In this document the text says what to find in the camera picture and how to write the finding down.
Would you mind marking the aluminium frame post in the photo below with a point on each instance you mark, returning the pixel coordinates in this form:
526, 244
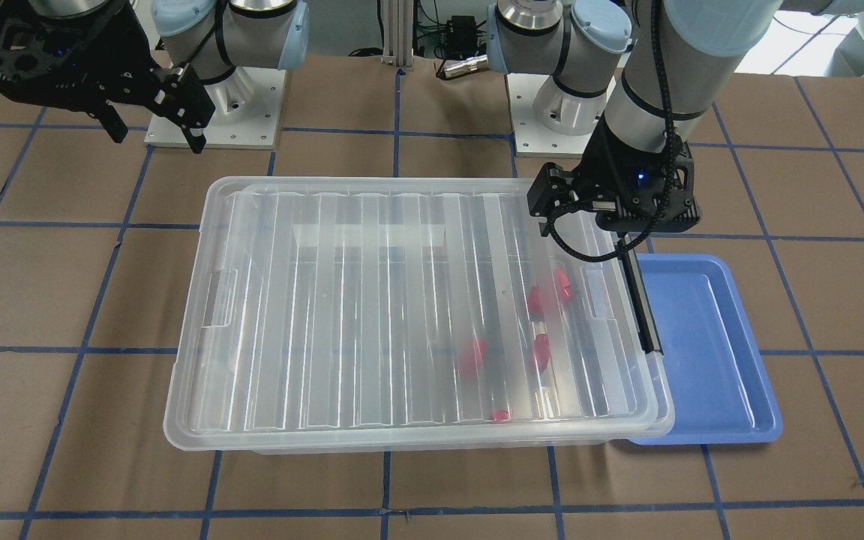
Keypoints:
397, 28

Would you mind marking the clear plastic storage box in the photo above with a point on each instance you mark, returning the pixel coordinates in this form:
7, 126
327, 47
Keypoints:
512, 434

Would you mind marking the black power adapter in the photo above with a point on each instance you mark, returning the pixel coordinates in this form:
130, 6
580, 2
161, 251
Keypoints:
461, 37

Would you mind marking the red block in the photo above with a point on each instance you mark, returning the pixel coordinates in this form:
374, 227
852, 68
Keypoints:
471, 358
540, 354
552, 291
499, 416

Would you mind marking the blue plastic tray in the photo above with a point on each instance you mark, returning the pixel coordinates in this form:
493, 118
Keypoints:
719, 386

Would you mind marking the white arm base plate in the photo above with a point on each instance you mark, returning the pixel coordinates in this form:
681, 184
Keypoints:
547, 122
246, 110

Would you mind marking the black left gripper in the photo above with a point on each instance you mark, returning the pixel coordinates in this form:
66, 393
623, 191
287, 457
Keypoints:
610, 163

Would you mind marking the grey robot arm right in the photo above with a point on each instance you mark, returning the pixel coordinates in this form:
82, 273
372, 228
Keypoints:
215, 37

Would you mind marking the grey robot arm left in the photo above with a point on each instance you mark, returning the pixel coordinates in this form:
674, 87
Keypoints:
655, 68

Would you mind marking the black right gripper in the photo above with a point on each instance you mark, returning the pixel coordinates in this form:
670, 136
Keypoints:
111, 54

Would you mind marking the clear plastic box lid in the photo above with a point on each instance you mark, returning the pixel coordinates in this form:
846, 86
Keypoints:
327, 304

